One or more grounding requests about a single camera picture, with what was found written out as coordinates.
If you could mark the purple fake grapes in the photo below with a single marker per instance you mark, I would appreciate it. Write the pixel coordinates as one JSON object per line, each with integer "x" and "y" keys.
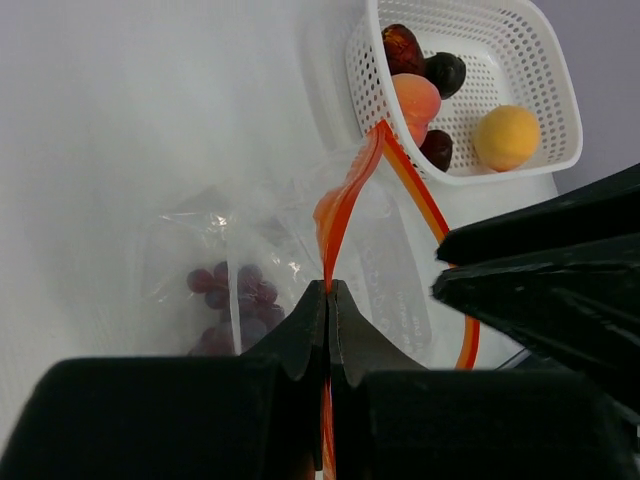
{"x": 245, "y": 306}

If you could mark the dark red fake fig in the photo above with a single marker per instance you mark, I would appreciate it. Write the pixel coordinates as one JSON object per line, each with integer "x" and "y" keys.
{"x": 438, "y": 149}

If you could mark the white perforated plastic basket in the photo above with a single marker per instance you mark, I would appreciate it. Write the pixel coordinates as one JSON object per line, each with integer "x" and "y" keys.
{"x": 512, "y": 57}

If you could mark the orange fake peach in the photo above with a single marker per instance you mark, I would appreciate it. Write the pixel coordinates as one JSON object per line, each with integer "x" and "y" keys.
{"x": 419, "y": 101}

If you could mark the yellow fake peach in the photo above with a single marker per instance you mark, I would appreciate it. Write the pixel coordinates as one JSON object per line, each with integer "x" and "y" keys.
{"x": 506, "y": 138}

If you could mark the dark red fake apple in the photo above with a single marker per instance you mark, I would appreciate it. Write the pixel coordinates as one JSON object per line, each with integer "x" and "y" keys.
{"x": 402, "y": 50}

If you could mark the clear zip top bag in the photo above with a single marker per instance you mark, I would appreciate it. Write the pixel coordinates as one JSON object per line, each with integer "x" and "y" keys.
{"x": 360, "y": 216}

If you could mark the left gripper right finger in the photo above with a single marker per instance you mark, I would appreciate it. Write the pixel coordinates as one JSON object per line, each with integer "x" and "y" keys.
{"x": 390, "y": 418}

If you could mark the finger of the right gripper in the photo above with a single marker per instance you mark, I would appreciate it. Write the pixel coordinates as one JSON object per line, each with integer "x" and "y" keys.
{"x": 577, "y": 304}
{"x": 604, "y": 209}

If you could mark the dark purple fake plum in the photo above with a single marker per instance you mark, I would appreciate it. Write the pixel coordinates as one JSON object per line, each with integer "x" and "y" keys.
{"x": 447, "y": 72}

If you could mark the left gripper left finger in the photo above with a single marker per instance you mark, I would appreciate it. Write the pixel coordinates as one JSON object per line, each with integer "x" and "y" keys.
{"x": 253, "y": 416}

